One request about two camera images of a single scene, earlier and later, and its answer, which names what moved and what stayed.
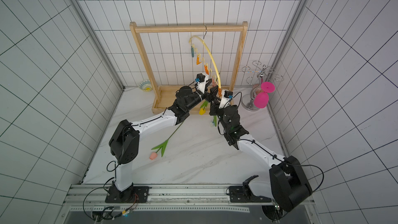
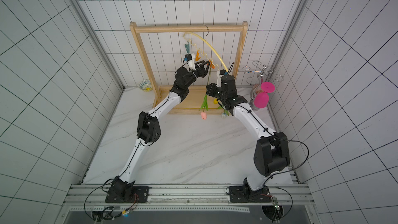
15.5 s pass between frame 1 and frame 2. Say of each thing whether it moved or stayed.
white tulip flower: moved
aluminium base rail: stayed
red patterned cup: stayed
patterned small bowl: stayed
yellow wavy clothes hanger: moved
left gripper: moved
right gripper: moved
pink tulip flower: moved
